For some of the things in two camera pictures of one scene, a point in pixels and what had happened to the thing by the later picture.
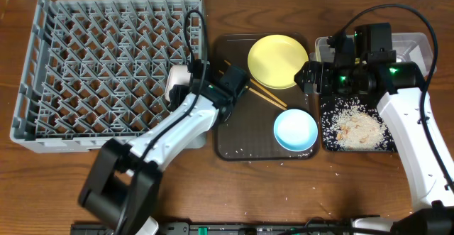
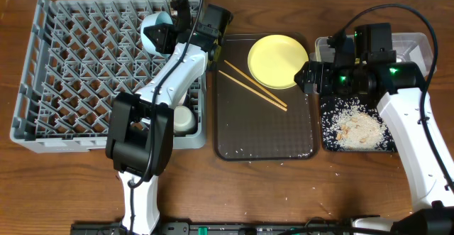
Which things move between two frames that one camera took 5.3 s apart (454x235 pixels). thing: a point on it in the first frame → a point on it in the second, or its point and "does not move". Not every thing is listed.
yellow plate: x=274 y=60 does not move
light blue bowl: x=296 y=130 → x=152 y=19
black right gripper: x=325 y=69 does not move
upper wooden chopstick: x=264 y=89 does not move
